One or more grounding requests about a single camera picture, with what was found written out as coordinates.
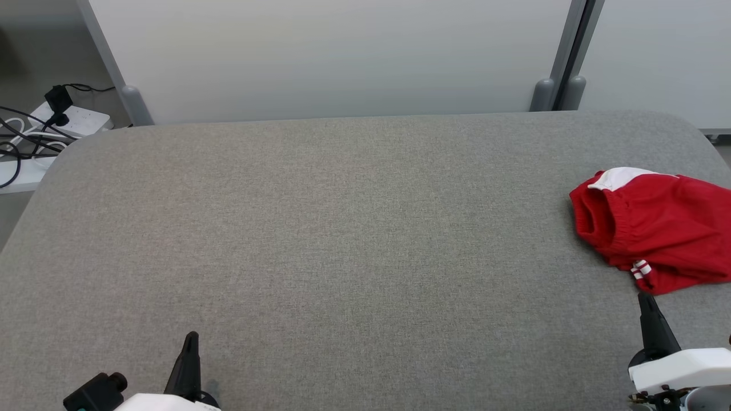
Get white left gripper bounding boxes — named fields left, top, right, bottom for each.
left=113, top=331, right=221, bottom=411

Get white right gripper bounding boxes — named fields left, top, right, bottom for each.
left=628, top=292, right=731, bottom=396

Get red shorts with white band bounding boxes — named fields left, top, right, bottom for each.
left=569, top=167, right=731, bottom=286

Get white partition panel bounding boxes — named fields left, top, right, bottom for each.
left=580, top=0, right=731, bottom=132
left=89, top=0, right=573, bottom=125

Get grey partition post with foot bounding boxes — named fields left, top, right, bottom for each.
left=557, top=0, right=605, bottom=112
left=529, top=0, right=589, bottom=112
left=76, top=0, right=155, bottom=127

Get black floor cable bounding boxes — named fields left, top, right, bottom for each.
left=0, top=140, right=23, bottom=189

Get black power adapter with cable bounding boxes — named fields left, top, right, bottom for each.
left=45, top=83, right=116, bottom=114

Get white floor cable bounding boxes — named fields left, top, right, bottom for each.
left=0, top=117, right=61, bottom=150

